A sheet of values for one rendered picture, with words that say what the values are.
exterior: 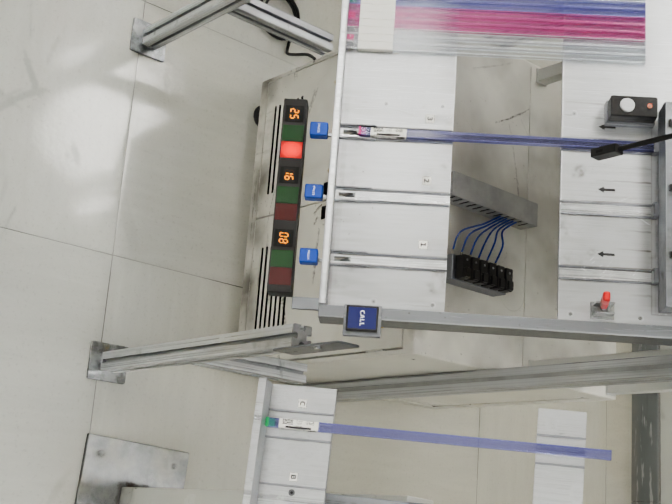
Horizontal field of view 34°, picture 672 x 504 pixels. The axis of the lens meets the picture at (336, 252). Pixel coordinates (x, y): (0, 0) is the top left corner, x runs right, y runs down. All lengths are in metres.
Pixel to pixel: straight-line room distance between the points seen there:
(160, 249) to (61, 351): 0.33
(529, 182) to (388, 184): 0.62
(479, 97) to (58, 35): 0.90
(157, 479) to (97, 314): 0.37
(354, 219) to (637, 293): 0.47
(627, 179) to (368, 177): 0.43
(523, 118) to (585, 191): 0.59
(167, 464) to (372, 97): 0.97
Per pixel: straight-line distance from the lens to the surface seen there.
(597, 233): 1.82
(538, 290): 2.34
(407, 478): 2.89
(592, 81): 1.91
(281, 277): 1.79
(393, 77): 1.88
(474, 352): 2.16
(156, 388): 2.41
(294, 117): 1.87
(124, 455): 2.36
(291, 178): 1.83
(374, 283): 1.77
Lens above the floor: 2.04
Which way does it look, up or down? 47 degrees down
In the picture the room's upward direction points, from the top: 78 degrees clockwise
